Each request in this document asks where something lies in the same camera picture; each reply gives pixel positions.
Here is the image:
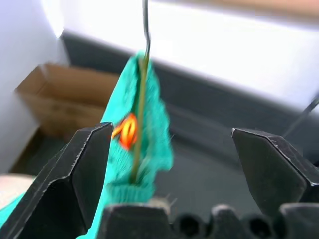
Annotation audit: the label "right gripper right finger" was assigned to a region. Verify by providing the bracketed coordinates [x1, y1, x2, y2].
[231, 127, 319, 218]

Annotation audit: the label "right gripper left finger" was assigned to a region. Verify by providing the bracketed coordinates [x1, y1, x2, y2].
[4, 121, 115, 239]

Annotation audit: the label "green shorts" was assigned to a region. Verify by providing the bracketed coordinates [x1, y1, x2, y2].
[0, 49, 174, 239]

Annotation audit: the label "thin wire clothes hanger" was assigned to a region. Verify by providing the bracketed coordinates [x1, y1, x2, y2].
[130, 0, 153, 186]

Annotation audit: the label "brown cardboard box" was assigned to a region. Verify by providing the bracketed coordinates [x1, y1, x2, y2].
[8, 63, 122, 175]

